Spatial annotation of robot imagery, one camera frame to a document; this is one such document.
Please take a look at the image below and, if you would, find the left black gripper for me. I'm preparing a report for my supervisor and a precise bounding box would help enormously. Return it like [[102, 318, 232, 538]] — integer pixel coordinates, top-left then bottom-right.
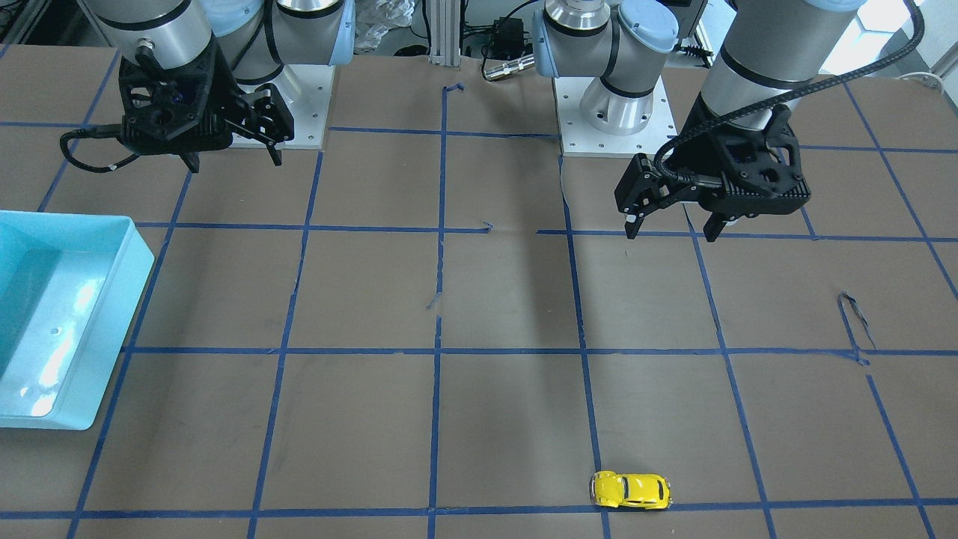
[[614, 101, 813, 243]]

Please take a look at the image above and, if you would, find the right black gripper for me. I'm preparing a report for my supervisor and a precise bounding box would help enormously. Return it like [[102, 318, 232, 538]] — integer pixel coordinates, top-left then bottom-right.
[[118, 37, 295, 173]]

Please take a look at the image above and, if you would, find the yellow beetle toy car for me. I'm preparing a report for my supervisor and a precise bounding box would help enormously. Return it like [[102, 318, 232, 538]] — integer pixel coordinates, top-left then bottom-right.
[[589, 470, 673, 511]]

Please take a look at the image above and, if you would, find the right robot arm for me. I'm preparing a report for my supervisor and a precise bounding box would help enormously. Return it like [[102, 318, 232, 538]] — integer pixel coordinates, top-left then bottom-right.
[[59, 1, 356, 174]]

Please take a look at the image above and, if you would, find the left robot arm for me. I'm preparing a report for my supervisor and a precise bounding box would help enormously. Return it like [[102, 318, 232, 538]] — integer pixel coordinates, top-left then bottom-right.
[[531, 1, 860, 242]]

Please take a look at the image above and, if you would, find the light blue plastic bin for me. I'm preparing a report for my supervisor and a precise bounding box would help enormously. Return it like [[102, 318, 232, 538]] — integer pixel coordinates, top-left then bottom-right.
[[1, 210, 154, 430]]

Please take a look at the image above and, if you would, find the black power adapter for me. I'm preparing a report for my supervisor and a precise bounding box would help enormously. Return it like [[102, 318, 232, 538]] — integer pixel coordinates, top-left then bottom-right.
[[489, 16, 525, 59]]

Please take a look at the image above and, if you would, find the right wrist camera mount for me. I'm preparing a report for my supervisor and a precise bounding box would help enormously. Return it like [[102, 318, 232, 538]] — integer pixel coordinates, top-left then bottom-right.
[[118, 51, 233, 156]]

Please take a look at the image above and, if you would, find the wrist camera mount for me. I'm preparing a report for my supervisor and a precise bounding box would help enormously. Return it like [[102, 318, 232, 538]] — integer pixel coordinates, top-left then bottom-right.
[[118, 51, 233, 156], [696, 105, 813, 219]]

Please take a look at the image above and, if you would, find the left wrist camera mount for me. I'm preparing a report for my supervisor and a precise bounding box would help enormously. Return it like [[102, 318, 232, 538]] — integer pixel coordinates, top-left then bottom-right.
[[696, 105, 813, 219]]

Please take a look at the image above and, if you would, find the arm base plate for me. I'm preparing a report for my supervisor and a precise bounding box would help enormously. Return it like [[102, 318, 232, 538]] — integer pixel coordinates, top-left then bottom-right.
[[553, 76, 677, 158], [269, 64, 336, 150]]

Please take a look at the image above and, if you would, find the black braided cable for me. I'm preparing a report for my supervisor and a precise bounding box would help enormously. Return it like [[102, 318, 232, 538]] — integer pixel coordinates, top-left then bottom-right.
[[654, 0, 926, 185]]

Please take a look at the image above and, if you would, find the aluminium frame post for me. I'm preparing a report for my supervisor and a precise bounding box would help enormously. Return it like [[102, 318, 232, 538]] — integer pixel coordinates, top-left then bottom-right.
[[424, 0, 464, 70]]

